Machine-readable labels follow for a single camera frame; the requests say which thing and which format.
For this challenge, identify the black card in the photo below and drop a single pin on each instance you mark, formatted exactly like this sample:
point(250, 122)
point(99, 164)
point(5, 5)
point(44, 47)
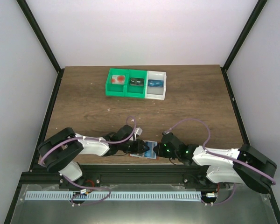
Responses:
point(136, 81)

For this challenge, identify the light blue slotted cable duct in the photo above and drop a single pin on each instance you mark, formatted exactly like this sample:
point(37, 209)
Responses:
point(115, 196)

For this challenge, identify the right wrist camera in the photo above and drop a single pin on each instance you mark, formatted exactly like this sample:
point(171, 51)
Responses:
point(166, 133)

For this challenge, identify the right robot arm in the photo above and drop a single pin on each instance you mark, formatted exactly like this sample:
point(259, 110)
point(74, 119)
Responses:
point(245, 165)

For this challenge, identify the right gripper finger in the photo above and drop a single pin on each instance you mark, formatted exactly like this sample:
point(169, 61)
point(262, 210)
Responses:
point(156, 152)
point(157, 147)

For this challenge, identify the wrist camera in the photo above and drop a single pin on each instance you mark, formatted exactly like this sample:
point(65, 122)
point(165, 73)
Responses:
point(166, 133)
point(137, 133)

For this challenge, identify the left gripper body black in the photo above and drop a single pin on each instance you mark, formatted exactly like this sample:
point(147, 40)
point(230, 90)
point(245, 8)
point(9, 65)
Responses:
point(135, 150)

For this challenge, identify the blue credit card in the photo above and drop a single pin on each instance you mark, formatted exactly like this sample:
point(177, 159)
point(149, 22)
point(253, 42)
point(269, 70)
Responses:
point(155, 83)
point(150, 153)

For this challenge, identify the black aluminium frame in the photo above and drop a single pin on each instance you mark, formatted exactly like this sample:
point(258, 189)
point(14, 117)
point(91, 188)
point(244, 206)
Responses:
point(36, 174)

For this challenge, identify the green double bin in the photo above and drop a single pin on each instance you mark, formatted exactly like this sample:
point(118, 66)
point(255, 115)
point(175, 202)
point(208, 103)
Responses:
point(125, 90)

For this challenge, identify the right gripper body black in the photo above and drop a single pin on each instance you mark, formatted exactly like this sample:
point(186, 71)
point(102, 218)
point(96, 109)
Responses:
point(164, 153)

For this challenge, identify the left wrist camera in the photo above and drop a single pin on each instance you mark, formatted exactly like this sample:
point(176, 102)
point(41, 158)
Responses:
point(137, 133)

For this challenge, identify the red white card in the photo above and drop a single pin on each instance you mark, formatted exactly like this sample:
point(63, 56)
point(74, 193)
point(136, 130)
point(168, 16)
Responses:
point(118, 79)

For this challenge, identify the white bin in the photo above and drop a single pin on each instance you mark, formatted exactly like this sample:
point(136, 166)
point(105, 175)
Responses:
point(156, 93)

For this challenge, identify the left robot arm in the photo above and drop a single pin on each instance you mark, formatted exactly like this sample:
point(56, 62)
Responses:
point(59, 151)

